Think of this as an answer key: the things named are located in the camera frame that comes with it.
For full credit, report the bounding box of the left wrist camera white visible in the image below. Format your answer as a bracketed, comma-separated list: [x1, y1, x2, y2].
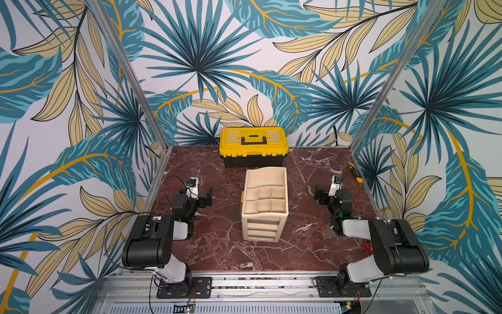
[186, 177, 199, 199]

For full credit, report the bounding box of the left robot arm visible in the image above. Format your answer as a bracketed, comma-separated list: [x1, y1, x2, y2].
[122, 188, 213, 292]

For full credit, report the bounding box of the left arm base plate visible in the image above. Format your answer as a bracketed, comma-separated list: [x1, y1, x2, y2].
[156, 277, 213, 300]

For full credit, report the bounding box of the beige drawer organizer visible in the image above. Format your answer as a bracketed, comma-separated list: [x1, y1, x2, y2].
[241, 167, 289, 243]

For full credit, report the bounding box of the left aluminium corner post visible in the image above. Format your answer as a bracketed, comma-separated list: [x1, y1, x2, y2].
[88, 0, 169, 152]

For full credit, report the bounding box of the aluminium corner post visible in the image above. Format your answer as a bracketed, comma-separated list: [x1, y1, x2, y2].
[350, 0, 446, 153]
[88, 0, 169, 152]

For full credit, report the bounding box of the aluminium front rail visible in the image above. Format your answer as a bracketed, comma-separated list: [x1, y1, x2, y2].
[92, 271, 437, 313]

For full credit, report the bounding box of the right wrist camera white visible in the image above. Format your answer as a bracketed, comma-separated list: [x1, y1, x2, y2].
[328, 175, 343, 197]

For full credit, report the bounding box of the right aluminium corner post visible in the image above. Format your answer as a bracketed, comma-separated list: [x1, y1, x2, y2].
[350, 0, 446, 153]

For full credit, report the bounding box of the yellow black toolbox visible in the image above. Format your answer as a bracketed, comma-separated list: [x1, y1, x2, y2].
[219, 127, 289, 168]

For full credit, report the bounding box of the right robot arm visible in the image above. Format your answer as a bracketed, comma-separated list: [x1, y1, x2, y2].
[312, 187, 430, 298]

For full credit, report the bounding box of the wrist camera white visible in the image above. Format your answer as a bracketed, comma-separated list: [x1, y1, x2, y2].
[328, 175, 343, 197]
[186, 177, 199, 199]

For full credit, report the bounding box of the red small object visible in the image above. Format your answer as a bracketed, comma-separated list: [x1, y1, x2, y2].
[363, 243, 373, 255]

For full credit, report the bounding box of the yellow black screwdriver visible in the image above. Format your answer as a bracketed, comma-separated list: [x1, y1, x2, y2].
[349, 163, 363, 183]

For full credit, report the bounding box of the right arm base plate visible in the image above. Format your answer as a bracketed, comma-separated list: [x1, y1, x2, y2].
[312, 276, 372, 298]

